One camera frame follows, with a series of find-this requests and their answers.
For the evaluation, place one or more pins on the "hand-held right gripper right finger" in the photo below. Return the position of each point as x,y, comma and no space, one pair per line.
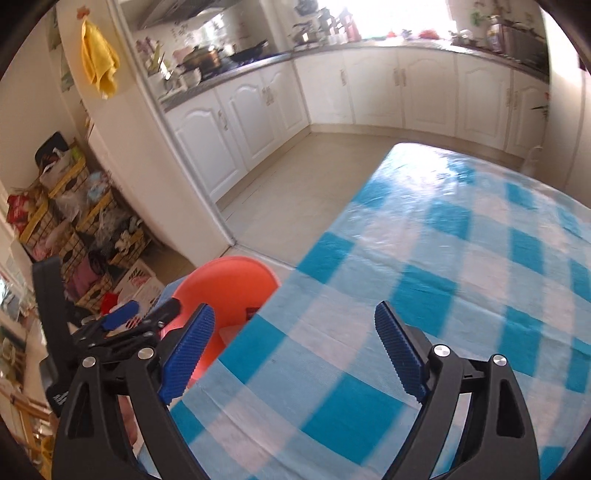
399,353

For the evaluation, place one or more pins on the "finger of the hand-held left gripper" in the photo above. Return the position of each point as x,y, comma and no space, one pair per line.
120,316
166,311

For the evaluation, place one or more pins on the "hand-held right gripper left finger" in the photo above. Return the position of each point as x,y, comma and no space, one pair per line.
187,355

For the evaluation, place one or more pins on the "blue white checkered tablecloth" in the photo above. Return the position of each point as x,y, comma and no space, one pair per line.
415,277

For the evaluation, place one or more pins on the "storage rack with baskets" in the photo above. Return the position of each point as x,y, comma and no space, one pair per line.
69,221

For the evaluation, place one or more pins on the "light wooden furniture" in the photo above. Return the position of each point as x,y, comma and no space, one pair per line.
27,429

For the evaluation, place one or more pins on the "black bag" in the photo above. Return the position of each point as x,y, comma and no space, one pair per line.
51,147

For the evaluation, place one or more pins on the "copper cooking pot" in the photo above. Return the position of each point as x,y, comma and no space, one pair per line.
203,59

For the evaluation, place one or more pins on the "yellow hanging cloth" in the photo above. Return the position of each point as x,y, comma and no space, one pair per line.
99,60

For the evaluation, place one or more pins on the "white kitchen cabinets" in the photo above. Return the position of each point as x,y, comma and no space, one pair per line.
369,87

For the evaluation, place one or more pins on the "black wok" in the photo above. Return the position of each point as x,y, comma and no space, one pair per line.
249,54

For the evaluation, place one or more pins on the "cream refrigerator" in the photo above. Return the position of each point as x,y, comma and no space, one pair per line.
568,138

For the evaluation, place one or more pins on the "steel range hood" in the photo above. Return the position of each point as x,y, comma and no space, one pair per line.
180,11

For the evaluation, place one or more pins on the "steel kettle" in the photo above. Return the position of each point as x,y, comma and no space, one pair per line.
304,34

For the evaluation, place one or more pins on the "grey kitchen countertop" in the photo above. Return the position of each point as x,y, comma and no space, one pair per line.
415,44

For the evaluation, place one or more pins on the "red basket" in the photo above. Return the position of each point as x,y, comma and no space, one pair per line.
429,34

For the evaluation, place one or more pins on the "red thermos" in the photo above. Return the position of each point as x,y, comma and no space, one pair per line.
353,25

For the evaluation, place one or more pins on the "steel microwave oven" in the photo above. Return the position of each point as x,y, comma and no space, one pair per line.
519,44

